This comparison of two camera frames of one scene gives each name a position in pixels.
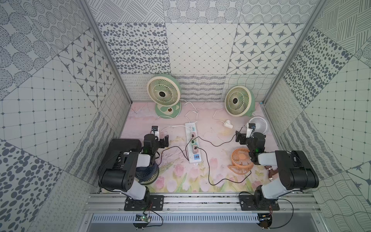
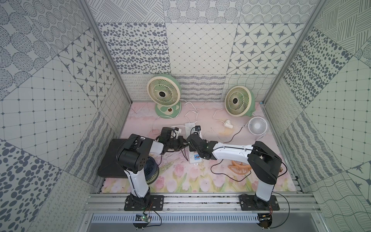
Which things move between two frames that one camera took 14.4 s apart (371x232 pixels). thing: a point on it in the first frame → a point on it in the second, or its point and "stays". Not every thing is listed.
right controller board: x=265 y=220 stays
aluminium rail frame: x=113 y=202 stays
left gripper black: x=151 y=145 → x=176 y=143
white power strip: x=192 y=143 stays
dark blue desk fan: x=148 y=175 stays
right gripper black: x=243 y=136 → x=191 y=149
